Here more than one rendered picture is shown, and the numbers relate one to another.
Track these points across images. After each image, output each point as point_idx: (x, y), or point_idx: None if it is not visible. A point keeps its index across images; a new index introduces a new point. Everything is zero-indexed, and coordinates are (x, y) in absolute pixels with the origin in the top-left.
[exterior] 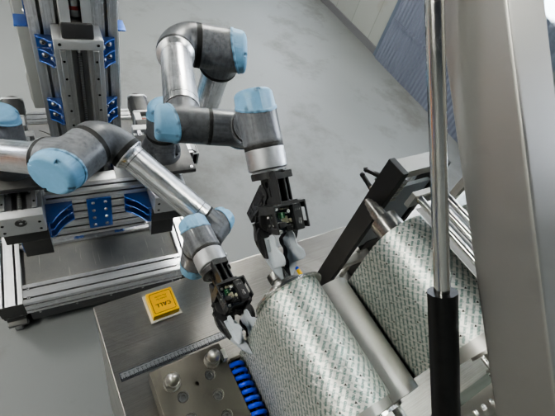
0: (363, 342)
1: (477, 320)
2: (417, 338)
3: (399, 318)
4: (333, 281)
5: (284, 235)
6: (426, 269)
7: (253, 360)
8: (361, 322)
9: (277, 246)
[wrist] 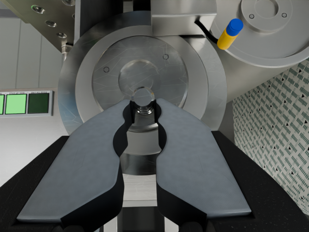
0: None
1: None
2: (245, 130)
3: (260, 122)
4: (271, 69)
5: (173, 222)
6: (300, 209)
7: None
8: (230, 96)
9: (123, 184)
